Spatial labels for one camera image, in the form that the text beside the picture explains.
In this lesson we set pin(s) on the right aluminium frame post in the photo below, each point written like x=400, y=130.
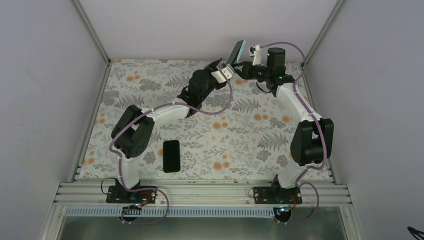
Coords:
x=328, y=23

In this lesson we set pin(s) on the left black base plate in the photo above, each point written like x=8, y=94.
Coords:
x=118, y=195

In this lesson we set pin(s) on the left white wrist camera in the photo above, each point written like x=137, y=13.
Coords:
x=224, y=74

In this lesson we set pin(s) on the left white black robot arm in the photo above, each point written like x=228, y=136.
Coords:
x=132, y=133

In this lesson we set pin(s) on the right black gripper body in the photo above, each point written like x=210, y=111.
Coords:
x=254, y=75

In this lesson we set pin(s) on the floral table mat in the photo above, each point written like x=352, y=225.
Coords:
x=248, y=141

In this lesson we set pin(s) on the aluminium front rail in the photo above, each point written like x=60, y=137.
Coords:
x=204, y=193

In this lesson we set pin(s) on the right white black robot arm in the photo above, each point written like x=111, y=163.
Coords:
x=312, y=141

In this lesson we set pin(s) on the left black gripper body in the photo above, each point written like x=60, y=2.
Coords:
x=208, y=88

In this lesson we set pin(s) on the black phone on table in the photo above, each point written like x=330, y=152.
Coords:
x=171, y=156

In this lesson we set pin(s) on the aluminium frame post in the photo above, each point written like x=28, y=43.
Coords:
x=91, y=31
x=328, y=23

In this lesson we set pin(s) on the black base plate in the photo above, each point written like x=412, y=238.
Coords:
x=265, y=195
x=118, y=195

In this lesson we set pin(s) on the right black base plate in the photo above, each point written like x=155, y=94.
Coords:
x=265, y=195

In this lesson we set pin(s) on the left aluminium frame post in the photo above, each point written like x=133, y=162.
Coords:
x=91, y=31

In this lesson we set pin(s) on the light blue phone case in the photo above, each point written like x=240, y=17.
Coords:
x=242, y=49

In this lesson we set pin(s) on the slotted grey cable duct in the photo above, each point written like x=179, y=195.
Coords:
x=173, y=211

